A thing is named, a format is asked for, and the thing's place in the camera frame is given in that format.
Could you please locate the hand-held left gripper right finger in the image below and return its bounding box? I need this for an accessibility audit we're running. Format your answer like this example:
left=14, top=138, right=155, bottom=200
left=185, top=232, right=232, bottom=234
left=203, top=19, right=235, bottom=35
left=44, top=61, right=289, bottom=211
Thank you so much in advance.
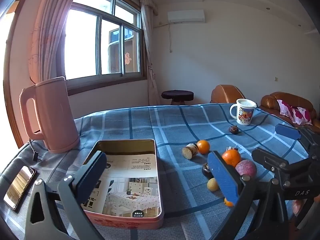
left=207, top=151, right=298, bottom=240

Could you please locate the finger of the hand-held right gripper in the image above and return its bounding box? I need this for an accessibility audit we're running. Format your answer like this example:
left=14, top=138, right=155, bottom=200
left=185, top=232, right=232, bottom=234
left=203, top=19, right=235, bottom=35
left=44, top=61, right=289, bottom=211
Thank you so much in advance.
left=252, top=148, right=320, bottom=188
left=275, top=124, right=320, bottom=155

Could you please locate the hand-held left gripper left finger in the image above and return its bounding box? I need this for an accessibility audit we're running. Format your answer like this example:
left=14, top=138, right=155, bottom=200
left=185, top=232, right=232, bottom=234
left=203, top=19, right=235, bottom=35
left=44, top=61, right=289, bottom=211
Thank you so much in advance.
left=24, top=151, right=107, bottom=240

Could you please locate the small yellow fruit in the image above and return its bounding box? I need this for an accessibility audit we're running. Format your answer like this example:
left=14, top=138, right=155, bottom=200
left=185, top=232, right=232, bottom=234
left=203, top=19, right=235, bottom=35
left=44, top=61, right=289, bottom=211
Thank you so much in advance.
left=206, top=177, right=219, bottom=192

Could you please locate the dark mangosteen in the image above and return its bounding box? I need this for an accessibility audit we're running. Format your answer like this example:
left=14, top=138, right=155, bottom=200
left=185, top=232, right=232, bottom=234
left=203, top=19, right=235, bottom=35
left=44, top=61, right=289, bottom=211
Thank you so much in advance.
left=201, top=163, right=214, bottom=180

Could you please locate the orange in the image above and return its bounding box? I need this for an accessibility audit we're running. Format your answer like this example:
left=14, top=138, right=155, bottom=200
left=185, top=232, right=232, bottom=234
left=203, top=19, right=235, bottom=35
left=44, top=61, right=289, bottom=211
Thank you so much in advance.
left=221, top=149, right=242, bottom=168
left=196, top=140, right=210, bottom=155

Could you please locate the purple passion fruit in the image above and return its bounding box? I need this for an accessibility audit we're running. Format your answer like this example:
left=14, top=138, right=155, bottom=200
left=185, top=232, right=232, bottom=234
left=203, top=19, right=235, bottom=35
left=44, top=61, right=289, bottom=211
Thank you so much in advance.
left=235, top=159, right=257, bottom=177

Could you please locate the pink metal tin box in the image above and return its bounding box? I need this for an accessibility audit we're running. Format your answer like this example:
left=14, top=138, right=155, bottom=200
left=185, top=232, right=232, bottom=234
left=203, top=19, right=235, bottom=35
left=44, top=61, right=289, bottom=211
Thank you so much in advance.
left=80, top=139, right=165, bottom=230

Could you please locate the person's right hand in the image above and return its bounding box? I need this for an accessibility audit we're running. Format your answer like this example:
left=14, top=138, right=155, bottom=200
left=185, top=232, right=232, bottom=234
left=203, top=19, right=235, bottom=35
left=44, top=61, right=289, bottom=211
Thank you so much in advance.
left=292, top=200, right=303, bottom=215

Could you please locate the pink floral pillow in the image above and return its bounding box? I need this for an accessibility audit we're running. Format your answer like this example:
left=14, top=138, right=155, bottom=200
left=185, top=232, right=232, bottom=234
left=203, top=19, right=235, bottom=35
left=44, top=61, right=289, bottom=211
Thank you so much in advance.
left=276, top=99, right=313, bottom=125

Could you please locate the brown leather sofa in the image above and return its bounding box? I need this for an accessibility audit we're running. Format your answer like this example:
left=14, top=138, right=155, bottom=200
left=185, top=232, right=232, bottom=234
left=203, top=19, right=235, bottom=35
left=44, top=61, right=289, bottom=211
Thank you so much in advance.
left=259, top=92, right=317, bottom=125

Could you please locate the printed paper leaflet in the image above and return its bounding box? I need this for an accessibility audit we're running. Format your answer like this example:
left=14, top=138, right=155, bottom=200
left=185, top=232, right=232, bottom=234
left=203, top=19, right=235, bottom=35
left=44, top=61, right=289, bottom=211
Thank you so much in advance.
left=84, top=154, right=160, bottom=218

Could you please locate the white printed mug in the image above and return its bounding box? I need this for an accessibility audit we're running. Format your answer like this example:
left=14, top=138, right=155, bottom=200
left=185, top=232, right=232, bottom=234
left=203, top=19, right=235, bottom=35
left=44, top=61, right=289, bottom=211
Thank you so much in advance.
left=229, top=98, right=257, bottom=126

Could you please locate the blue plaid tablecloth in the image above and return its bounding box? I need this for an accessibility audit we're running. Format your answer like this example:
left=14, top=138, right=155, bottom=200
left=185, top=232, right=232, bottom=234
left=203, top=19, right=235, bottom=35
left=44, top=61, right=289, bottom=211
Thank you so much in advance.
left=0, top=103, right=320, bottom=240

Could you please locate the pink electric kettle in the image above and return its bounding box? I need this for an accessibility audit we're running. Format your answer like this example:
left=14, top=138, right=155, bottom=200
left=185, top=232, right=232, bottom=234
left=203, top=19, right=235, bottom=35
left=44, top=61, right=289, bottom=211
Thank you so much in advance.
left=19, top=76, right=80, bottom=154

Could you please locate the brown leather armchair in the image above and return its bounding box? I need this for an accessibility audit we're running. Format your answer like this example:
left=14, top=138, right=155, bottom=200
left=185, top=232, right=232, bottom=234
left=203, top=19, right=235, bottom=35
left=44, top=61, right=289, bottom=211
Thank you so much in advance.
left=210, top=84, right=247, bottom=104

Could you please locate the black smartphone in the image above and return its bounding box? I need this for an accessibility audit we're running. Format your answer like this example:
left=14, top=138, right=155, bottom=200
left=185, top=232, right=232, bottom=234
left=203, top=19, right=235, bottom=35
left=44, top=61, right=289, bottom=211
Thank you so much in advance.
left=3, top=166, right=37, bottom=210

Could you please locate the dark round stool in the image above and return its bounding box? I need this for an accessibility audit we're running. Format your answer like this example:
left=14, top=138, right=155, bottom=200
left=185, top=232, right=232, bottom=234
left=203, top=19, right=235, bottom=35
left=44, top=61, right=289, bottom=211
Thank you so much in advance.
left=161, top=90, right=194, bottom=105

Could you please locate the sliding glass window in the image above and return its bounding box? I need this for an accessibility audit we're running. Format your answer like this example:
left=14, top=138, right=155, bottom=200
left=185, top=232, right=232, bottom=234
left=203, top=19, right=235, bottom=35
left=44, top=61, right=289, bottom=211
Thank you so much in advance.
left=60, top=0, right=148, bottom=95

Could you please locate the pink curtain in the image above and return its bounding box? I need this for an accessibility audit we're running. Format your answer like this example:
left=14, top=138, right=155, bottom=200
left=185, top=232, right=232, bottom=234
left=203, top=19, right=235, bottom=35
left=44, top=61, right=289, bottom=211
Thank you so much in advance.
left=130, top=0, right=162, bottom=105
left=26, top=0, right=84, bottom=84

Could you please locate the black power plug cable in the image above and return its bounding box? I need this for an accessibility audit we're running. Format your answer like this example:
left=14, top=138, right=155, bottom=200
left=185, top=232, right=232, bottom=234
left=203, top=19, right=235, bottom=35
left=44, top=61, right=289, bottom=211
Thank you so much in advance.
left=29, top=139, right=43, bottom=162

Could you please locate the air conditioner cord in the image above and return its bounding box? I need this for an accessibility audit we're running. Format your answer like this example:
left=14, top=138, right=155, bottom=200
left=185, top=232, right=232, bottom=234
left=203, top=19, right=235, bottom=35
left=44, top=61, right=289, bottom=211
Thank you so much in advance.
left=168, top=22, right=173, bottom=53

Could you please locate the white wall air conditioner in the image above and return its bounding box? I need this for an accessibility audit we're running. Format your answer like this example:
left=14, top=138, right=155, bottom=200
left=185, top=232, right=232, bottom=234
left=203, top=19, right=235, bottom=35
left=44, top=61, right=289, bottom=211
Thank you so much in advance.
left=167, top=10, right=205, bottom=23

